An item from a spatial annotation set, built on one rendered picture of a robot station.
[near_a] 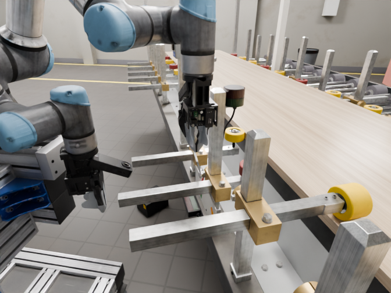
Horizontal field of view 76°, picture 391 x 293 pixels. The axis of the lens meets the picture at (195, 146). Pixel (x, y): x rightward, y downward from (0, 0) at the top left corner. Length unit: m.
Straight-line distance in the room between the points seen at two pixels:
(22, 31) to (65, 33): 7.82
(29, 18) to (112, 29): 0.44
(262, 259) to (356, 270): 0.60
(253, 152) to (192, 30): 0.27
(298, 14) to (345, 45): 1.39
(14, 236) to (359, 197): 0.93
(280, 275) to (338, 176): 0.35
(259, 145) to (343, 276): 0.25
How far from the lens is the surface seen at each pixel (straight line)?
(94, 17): 0.48
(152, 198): 0.76
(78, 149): 0.65
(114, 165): 0.69
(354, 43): 7.63
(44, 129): 0.58
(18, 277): 1.59
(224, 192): 0.76
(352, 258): 0.34
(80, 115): 0.62
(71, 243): 1.92
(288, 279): 0.89
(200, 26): 0.54
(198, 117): 0.59
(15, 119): 0.57
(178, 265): 1.65
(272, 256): 0.93
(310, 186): 0.77
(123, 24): 0.47
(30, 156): 0.82
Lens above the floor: 1.33
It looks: 28 degrees down
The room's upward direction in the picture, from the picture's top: straight up
